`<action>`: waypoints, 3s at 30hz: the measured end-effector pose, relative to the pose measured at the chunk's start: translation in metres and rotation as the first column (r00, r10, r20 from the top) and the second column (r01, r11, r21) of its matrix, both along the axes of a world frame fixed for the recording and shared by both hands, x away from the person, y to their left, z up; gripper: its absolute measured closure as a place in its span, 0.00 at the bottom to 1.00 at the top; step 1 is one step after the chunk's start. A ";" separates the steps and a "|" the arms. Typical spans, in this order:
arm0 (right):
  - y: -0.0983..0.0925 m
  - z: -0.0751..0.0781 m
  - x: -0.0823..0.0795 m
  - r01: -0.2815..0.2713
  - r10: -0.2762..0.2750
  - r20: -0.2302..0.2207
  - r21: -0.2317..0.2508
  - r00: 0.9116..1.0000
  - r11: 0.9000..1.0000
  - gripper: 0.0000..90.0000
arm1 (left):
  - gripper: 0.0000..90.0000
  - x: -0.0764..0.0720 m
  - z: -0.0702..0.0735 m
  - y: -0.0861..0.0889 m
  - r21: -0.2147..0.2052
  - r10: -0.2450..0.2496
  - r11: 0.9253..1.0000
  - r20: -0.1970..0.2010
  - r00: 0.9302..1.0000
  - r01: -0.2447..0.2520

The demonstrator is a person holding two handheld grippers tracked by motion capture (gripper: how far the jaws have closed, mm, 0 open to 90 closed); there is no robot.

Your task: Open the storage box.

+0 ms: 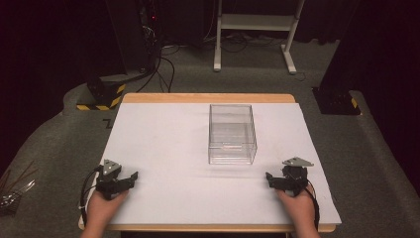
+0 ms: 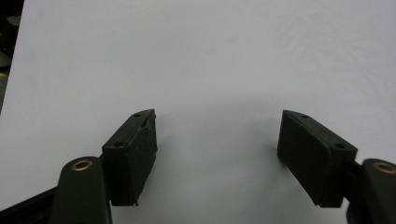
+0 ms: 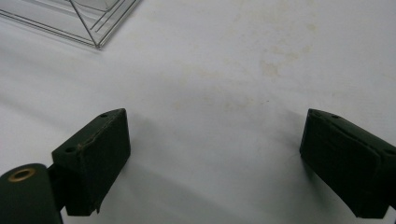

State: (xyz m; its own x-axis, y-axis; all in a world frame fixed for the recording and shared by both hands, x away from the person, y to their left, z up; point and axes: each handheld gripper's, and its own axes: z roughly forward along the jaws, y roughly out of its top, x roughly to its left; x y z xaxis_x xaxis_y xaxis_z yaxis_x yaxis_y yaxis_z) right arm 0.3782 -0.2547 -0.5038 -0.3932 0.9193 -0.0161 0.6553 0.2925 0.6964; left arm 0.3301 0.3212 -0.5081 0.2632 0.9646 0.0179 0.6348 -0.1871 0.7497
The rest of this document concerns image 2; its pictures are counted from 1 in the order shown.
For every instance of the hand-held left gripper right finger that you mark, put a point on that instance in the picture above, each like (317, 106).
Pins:
(314, 158)

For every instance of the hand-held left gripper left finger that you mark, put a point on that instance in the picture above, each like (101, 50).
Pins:
(129, 158)

